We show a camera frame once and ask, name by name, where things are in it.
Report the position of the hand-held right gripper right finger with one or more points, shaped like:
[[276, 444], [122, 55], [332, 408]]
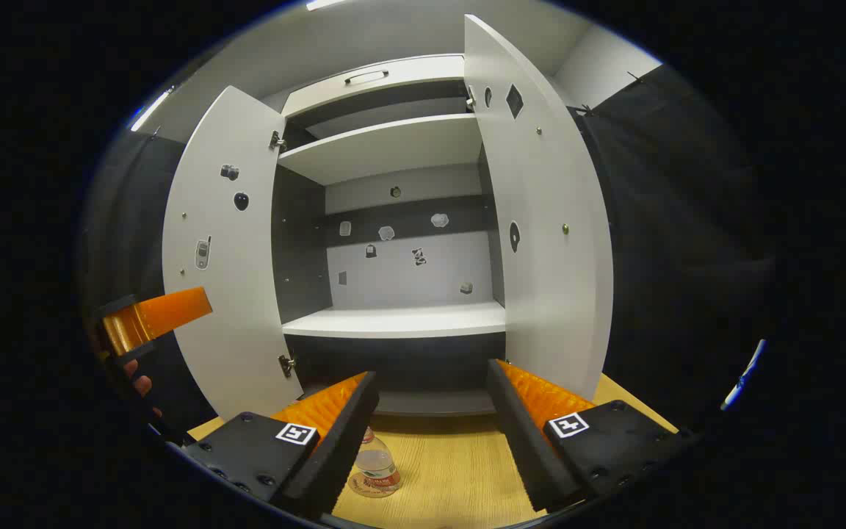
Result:
[[522, 441]]

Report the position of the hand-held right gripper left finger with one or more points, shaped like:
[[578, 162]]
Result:
[[342, 441]]

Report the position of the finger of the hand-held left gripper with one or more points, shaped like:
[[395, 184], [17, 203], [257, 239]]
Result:
[[162, 312]]

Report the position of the clear water bottle red label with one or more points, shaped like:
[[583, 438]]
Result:
[[375, 461]]

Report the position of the white cabinet door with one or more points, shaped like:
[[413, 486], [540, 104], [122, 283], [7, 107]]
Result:
[[540, 257], [225, 294]]

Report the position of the round wooden coaster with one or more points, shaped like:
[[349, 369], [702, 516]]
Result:
[[357, 488]]

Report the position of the white cabinet shelf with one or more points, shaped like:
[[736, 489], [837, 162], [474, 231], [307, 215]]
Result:
[[401, 321], [379, 150]]

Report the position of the white cabinet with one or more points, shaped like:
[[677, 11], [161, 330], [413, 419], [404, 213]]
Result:
[[393, 264]]

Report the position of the ceiling light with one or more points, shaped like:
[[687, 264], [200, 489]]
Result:
[[324, 4], [151, 110]]

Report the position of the black backdrop cloth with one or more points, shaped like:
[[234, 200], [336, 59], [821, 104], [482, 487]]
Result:
[[687, 220]]

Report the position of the white cabinet drawer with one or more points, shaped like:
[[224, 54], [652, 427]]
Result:
[[408, 73]]

